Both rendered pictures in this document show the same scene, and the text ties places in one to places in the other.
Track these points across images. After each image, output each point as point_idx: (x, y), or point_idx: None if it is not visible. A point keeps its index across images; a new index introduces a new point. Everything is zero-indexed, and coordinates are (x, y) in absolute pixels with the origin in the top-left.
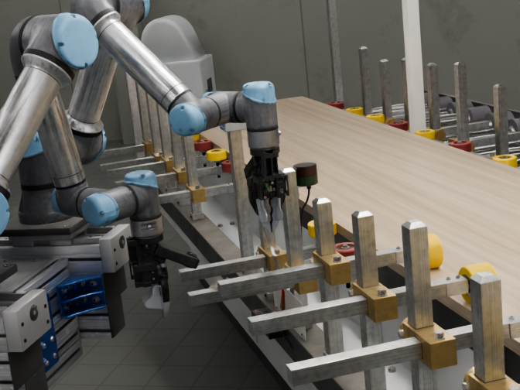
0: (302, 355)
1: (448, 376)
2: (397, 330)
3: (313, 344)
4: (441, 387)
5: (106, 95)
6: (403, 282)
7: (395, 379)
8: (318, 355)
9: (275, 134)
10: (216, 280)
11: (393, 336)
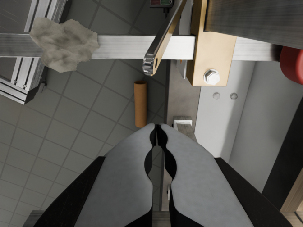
0: (167, 71)
1: (238, 173)
2: (268, 92)
3: (179, 78)
4: (236, 154)
5: None
6: (302, 149)
7: (226, 110)
8: (173, 105)
9: None
10: (39, 40)
11: (265, 77)
